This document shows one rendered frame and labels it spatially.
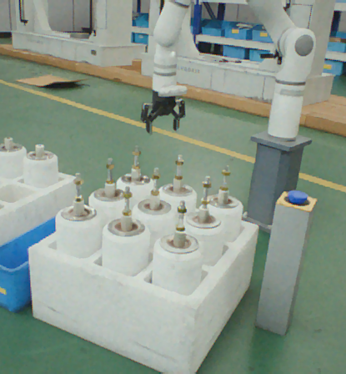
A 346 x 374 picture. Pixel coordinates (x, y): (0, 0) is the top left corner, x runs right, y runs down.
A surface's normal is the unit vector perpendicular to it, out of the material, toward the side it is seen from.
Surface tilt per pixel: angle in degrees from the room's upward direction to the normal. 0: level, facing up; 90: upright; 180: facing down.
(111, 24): 90
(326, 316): 0
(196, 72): 90
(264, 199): 90
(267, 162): 90
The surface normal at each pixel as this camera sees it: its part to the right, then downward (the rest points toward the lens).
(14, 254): 0.88, 0.20
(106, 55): 0.73, 0.31
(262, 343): 0.07, -0.92
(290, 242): -0.45, 0.32
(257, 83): -0.68, 0.25
